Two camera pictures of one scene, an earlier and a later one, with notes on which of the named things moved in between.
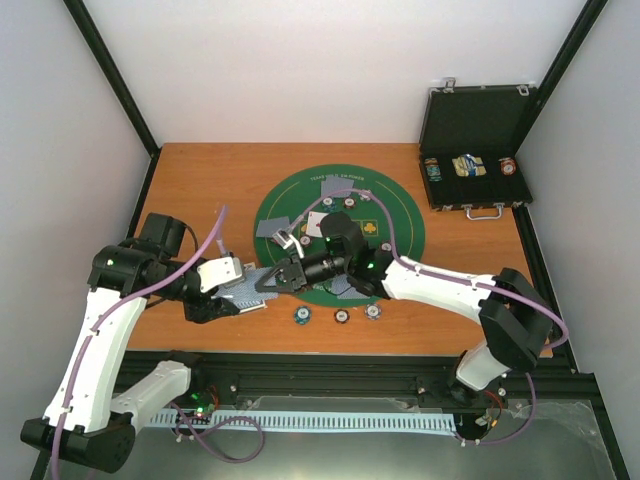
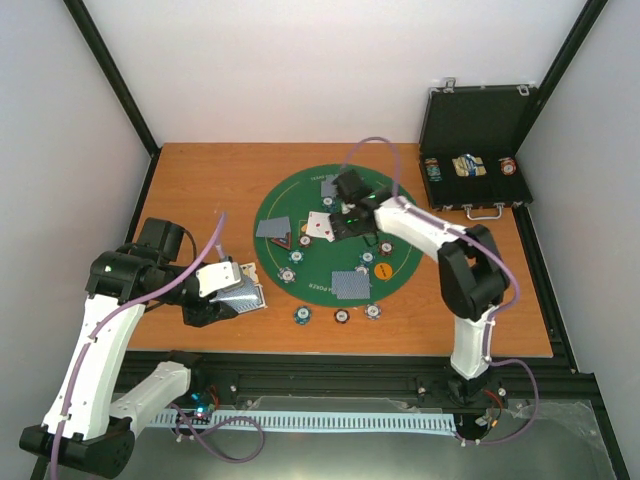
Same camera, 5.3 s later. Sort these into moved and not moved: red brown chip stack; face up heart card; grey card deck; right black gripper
Moved: grey card deck; right black gripper
Not moved: face up heart card; red brown chip stack
